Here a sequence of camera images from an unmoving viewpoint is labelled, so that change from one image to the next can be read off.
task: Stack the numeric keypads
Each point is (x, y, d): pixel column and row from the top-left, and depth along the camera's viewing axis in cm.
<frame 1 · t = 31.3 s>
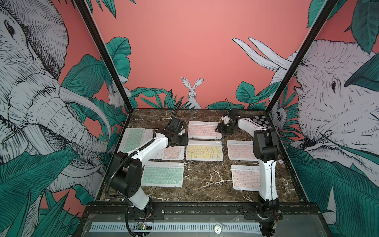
left hand: (186, 138, 89), fingers open
right hand: (218, 128, 105), fingers open
centre near pink keyboard: (203, 130, 109), on the table
centre yellow keyboard: (205, 150, 98), on the table
right middle pink keyboard: (241, 150, 100), on the table
right near pink keyboard: (246, 177, 87), on the table
near green keyboard: (164, 174, 88), on the table
far left green keyboard: (132, 138, 103), on the table
left pink keyboard: (173, 152, 97), on the table

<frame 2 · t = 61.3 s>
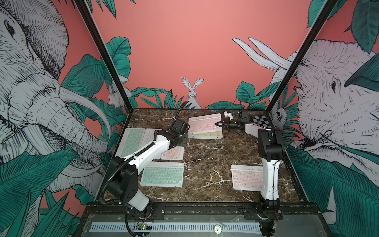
left hand: (183, 138, 87), fingers open
right hand: (216, 122, 98), fingers closed
centre yellow keyboard: (217, 135, 106), on the table
right middle pink keyboard: (205, 123, 106), point 7 cm above the table
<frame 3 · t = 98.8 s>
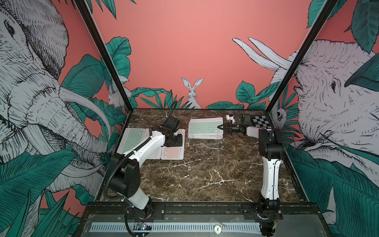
left hand: (180, 140, 88), fingers open
right hand: (219, 125, 99), fingers closed
near green keyboard: (205, 126, 106), point 6 cm above the table
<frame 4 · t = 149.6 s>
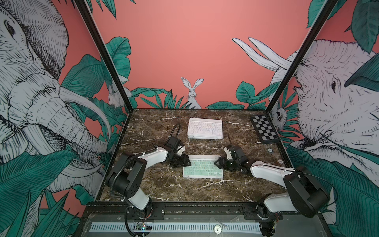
left hand: (189, 163, 89), fingers open
right hand: (216, 162, 88), fingers open
far left green keyboard: (203, 166, 92), on the table
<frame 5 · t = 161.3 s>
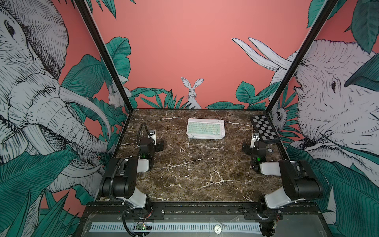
left hand: (155, 136, 94), fingers open
right hand: (252, 139, 95), fingers open
far left green keyboard: (205, 129, 104), point 6 cm above the table
